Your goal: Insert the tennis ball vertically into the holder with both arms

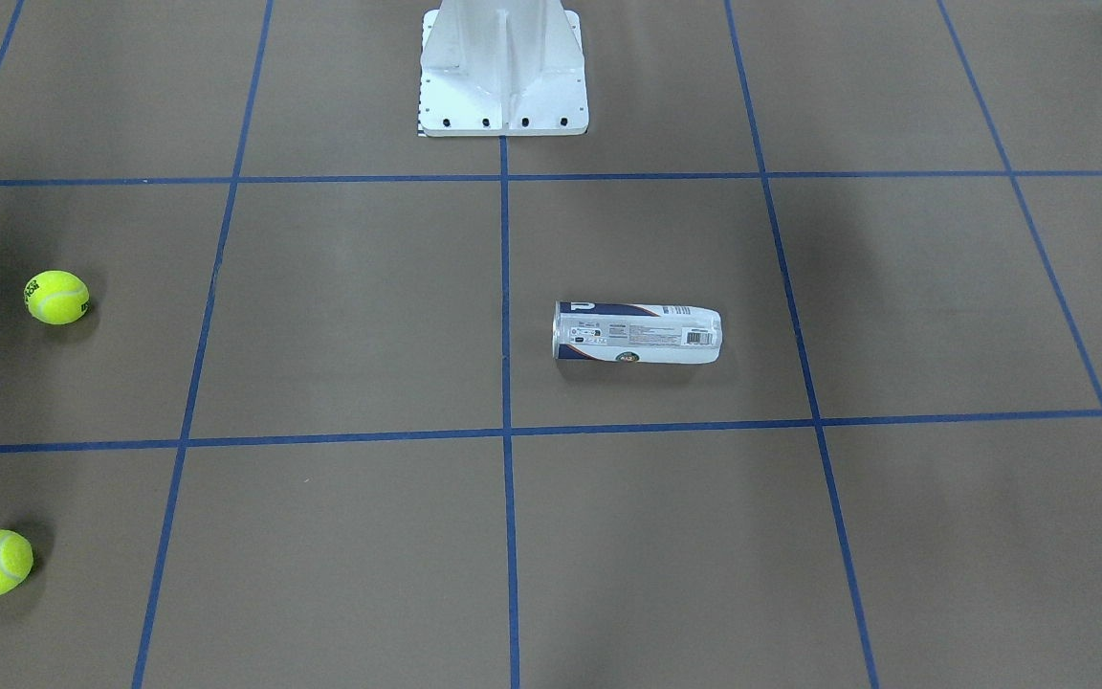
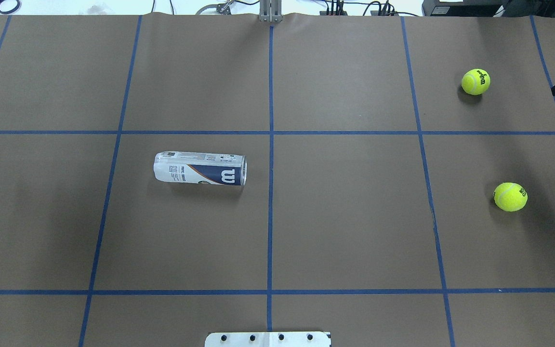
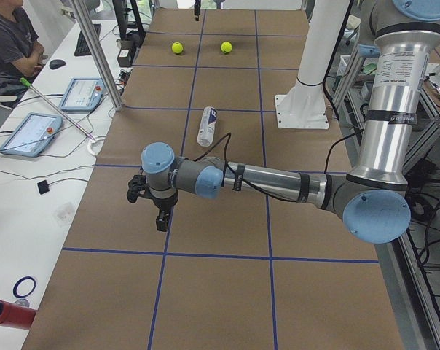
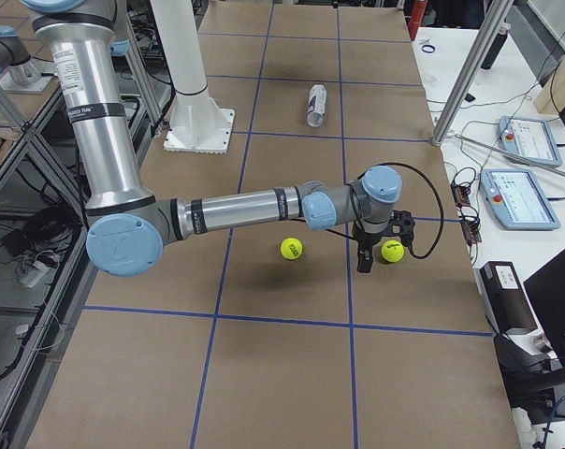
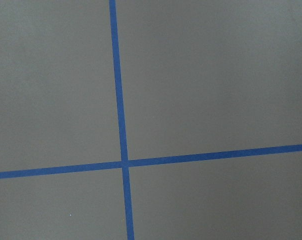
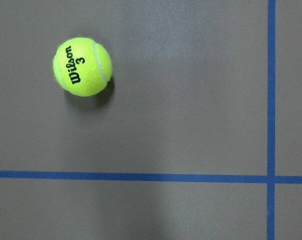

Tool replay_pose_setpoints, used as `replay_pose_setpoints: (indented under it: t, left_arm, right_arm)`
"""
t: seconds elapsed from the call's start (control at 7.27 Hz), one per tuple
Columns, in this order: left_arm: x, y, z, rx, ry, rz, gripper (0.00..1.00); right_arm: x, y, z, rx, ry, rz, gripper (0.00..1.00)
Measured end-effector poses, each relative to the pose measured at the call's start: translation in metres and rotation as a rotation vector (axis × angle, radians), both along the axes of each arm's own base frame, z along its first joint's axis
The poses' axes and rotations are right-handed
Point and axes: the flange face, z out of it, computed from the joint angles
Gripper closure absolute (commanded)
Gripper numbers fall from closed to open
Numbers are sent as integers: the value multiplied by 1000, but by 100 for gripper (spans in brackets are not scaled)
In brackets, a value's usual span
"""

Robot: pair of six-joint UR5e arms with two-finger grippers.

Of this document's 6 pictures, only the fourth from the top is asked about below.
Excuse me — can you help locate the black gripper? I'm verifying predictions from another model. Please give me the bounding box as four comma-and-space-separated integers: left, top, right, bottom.
352, 210, 414, 273

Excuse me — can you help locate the yellow Wilson tennis ball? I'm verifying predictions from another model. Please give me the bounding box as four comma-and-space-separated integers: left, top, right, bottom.
381, 239, 405, 263

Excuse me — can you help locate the yellow tennis ball plain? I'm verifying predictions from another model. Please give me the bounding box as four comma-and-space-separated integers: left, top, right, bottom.
280, 238, 303, 260

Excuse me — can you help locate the clear plastic ball tube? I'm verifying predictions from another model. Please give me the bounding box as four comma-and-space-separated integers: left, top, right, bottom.
307, 84, 327, 127

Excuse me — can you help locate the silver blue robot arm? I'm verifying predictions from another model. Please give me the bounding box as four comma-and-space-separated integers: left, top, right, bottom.
27, 1, 414, 277

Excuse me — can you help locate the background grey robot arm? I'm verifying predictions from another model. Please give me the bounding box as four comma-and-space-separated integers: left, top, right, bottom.
0, 25, 54, 94

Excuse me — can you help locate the small electronics board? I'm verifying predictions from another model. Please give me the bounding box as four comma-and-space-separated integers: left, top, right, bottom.
451, 183, 471, 208

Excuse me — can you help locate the black box with label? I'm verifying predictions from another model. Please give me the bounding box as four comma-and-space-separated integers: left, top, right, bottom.
479, 261, 538, 335

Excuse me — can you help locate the near teach pendant tablet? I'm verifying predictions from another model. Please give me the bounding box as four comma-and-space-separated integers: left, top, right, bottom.
480, 168, 560, 231

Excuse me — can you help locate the teach pendant tablet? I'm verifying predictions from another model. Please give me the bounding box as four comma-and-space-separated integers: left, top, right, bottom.
499, 116, 562, 167
480, 168, 560, 231

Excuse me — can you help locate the black computer monitor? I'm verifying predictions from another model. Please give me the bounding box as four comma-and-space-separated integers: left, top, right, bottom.
524, 249, 565, 360

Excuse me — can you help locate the far teach pendant tablet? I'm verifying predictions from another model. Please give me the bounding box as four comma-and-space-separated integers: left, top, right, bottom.
499, 116, 562, 167

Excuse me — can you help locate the red cylinder bottle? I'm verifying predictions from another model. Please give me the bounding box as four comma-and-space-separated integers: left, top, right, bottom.
408, 0, 427, 42

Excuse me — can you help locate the black bottle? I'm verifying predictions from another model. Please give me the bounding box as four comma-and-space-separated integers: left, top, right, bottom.
481, 22, 511, 70

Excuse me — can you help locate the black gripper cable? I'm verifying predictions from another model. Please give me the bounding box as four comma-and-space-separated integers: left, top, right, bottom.
380, 162, 446, 260

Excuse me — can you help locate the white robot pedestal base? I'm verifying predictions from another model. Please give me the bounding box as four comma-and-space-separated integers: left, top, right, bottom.
151, 0, 235, 154

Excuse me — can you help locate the aluminium frame post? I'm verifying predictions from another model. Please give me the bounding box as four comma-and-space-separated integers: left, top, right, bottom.
431, 0, 514, 146

